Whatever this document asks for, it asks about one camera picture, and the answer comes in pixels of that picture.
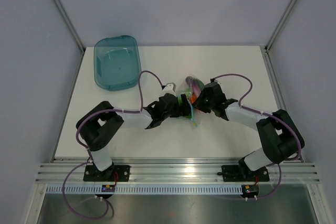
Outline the clear zip top bag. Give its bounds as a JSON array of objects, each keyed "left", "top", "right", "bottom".
[{"left": 177, "top": 76, "right": 205, "bottom": 127}]

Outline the green toy bell pepper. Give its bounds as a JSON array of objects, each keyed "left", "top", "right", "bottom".
[{"left": 177, "top": 93, "right": 191, "bottom": 119}]

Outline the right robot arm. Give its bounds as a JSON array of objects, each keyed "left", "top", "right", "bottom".
[{"left": 191, "top": 81, "right": 304, "bottom": 181}]

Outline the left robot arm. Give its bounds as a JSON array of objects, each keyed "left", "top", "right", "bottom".
[{"left": 76, "top": 93, "right": 194, "bottom": 182}]

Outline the orange toy pumpkin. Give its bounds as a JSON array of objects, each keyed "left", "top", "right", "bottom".
[{"left": 189, "top": 93, "right": 199, "bottom": 104}]

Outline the purple toy eggplant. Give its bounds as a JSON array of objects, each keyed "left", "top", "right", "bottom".
[{"left": 185, "top": 76, "right": 204, "bottom": 97}]

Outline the teal plastic bin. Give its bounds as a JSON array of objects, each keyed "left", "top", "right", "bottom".
[{"left": 93, "top": 35, "right": 141, "bottom": 91}]

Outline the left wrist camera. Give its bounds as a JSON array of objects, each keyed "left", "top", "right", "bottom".
[{"left": 161, "top": 82, "right": 176, "bottom": 96}]

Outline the right aluminium frame post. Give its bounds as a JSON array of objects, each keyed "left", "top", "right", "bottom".
[{"left": 264, "top": 0, "right": 314, "bottom": 53}]

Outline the aluminium frame post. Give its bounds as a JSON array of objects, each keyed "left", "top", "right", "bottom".
[
  {"left": 39, "top": 0, "right": 86, "bottom": 54},
  {"left": 264, "top": 0, "right": 314, "bottom": 53}
]

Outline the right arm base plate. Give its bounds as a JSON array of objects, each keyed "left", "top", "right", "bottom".
[{"left": 217, "top": 165, "right": 270, "bottom": 182}]

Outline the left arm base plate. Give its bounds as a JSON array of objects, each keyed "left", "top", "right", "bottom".
[{"left": 83, "top": 165, "right": 131, "bottom": 182}]

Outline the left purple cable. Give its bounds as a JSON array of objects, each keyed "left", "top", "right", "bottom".
[{"left": 61, "top": 70, "right": 166, "bottom": 221}]

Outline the aluminium mounting rail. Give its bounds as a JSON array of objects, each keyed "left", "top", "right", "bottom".
[{"left": 35, "top": 157, "right": 320, "bottom": 184}]

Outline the white slotted cable duct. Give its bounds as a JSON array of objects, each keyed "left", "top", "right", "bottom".
[{"left": 47, "top": 184, "right": 243, "bottom": 195}]

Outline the left aluminium frame post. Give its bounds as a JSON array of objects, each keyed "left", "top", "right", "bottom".
[{"left": 39, "top": 0, "right": 86, "bottom": 54}]

